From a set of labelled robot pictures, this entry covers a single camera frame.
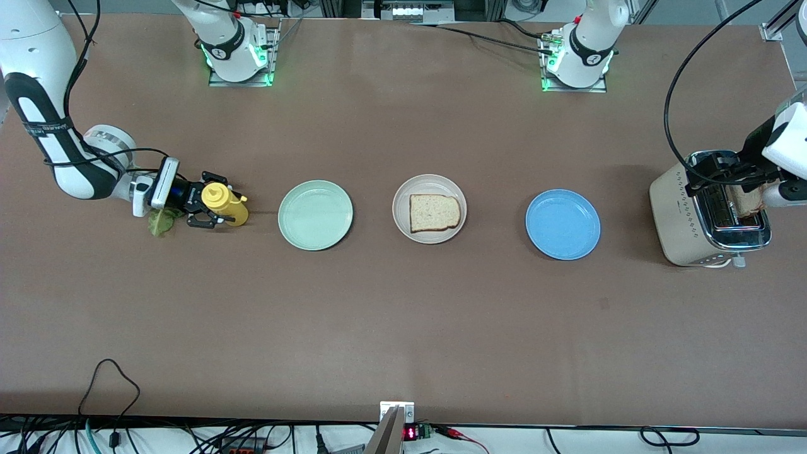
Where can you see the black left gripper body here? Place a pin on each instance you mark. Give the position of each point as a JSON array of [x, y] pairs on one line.
[[752, 149]]

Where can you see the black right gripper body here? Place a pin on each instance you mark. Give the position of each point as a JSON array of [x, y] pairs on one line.
[[187, 196]]

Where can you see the yellow mustard squeeze bottle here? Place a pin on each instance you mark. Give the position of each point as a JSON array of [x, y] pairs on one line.
[[227, 203]]

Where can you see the brown bread slice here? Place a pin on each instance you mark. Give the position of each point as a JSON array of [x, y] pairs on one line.
[[749, 205], [435, 213]]

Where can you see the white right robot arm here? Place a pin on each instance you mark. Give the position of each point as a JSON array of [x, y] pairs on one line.
[[38, 38]]

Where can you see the light green plate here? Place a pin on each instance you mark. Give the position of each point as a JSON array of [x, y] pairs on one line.
[[315, 217]]

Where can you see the blue plate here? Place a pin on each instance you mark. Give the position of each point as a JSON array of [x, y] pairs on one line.
[[563, 225]]

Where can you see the beige plate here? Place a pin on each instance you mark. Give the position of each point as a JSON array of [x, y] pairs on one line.
[[401, 208]]

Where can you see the green lettuce leaf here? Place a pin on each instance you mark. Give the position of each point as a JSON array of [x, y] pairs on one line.
[[162, 225]]

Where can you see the beige chrome toaster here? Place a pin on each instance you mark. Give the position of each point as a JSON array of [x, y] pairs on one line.
[[681, 221]]

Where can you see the lit control box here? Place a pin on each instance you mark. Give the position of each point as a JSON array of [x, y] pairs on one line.
[[406, 11]]

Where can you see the red display circuit board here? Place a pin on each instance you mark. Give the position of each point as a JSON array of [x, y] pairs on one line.
[[413, 433]]

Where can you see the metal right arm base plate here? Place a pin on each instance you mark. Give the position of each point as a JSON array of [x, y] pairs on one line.
[[217, 81]]

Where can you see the aluminium frame corner bracket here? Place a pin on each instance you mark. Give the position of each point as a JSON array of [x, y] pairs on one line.
[[772, 31]]

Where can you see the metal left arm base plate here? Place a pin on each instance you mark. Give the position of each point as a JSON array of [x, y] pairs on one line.
[[599, 89]]

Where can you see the silver mount bracket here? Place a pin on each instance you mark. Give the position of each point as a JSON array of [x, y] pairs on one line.
[[406, 410]]

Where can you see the grey camera pole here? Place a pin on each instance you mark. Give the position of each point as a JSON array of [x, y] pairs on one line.
[[386, 435]]

